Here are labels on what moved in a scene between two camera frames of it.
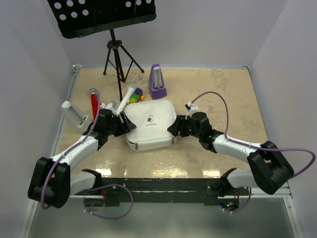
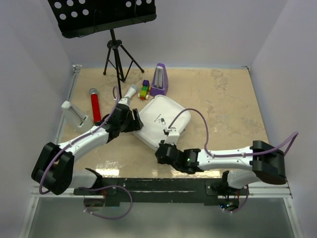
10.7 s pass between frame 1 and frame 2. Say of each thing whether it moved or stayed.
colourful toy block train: moved
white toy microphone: stayed
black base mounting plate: stayed
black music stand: stayed
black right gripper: moved
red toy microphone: stayed
